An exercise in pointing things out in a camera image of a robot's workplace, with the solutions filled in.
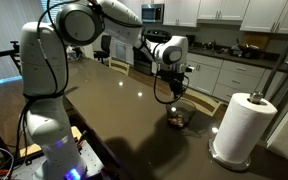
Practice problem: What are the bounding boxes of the white window blind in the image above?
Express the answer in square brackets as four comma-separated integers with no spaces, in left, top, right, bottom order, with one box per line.
[40,0,65,16]

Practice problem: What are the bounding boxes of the black office chair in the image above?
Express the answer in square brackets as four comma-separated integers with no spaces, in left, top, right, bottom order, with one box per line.
[93,34,113,65]

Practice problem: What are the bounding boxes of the dark wooden slatted chair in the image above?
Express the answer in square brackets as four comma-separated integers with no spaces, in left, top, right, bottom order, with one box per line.
[9,53,23,76]

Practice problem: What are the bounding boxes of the dark kitchen countertop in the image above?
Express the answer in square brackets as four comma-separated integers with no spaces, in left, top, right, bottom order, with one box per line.
[187,44,288,73]

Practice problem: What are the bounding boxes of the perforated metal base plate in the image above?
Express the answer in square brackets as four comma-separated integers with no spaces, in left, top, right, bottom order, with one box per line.
[8,139,118,180]

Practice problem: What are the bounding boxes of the light wooden chair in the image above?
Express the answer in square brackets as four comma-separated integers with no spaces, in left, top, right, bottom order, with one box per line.
[108,57,131,77]
[183,87,222,118]

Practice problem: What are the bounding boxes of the kitchen faucet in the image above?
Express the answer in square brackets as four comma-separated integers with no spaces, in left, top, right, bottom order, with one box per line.
[202,39,218,52]

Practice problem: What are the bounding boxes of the light wooden board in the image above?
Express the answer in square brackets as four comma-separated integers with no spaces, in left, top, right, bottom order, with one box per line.
[18,125,84,158]

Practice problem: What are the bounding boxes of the stainless steel microwave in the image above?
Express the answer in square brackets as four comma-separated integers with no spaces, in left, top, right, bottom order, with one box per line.
[141,3,165,24]

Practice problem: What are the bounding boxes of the white paper towel roll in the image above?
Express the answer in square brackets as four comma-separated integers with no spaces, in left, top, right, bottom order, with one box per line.
[213,92,279,165]

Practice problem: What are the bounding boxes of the grey metal tripod pole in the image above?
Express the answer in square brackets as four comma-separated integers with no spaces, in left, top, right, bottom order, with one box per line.
[261,17,288,100]

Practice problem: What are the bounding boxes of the white cable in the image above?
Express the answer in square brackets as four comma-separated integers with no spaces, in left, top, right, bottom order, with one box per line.
[0,145,16,180]

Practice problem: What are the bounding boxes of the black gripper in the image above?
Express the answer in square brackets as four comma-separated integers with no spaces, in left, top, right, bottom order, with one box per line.
[165,69,188,100]

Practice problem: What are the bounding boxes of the dark cooking pot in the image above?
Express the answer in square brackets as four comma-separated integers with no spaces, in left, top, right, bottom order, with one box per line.
[230,39,262,60]

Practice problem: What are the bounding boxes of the wooden cutting board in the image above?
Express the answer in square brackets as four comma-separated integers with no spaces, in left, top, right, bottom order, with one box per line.
[243,33,270,52]

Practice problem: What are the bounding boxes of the white lower cabinet unit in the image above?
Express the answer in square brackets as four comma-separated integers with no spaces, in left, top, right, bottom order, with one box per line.
[108,37,287,103]

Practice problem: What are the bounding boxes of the black coffee maker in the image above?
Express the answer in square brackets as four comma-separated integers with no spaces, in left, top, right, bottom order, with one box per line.
[186,34,196,47]

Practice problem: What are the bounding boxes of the black stand bar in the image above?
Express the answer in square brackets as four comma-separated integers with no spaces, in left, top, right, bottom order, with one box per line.
[0,40,22,60]

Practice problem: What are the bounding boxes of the white upper cabinet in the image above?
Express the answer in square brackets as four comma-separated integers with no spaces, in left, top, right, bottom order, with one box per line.
[162,0,201,28]
[197,0,250,22]
[123,0,144,16]
[239,0,288,36]

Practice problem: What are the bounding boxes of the tissue box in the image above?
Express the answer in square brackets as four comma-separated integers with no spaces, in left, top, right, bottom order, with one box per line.
[66,45,79,62]

